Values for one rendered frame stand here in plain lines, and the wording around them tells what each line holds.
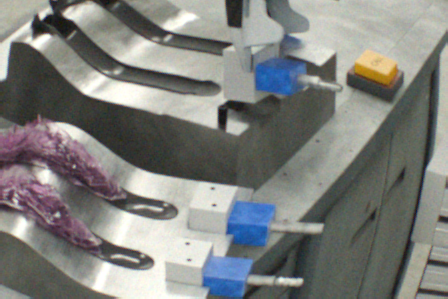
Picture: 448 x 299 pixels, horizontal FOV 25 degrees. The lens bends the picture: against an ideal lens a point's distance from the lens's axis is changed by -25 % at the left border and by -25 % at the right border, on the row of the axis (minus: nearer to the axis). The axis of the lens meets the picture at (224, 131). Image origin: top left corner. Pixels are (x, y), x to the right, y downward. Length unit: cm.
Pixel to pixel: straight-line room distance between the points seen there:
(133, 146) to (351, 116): 31
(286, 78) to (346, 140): 21
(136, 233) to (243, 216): 11
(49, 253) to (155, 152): 32
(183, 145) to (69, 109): 17
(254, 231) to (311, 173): 24
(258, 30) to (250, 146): 13
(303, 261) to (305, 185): 21
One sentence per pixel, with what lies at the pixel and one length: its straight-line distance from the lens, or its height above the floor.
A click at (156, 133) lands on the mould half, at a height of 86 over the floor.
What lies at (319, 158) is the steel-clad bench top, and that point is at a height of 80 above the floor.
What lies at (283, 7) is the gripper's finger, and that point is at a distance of 133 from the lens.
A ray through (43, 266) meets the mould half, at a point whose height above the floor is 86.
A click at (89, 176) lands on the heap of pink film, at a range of 122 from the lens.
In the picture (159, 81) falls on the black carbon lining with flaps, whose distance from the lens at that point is 141.
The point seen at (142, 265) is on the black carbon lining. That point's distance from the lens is 114.
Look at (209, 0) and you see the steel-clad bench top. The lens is 186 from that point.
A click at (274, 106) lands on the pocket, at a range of 137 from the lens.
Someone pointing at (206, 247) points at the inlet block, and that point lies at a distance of 112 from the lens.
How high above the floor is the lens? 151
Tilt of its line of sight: 29 degrees down
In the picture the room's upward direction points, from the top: 2 degrees clockwise
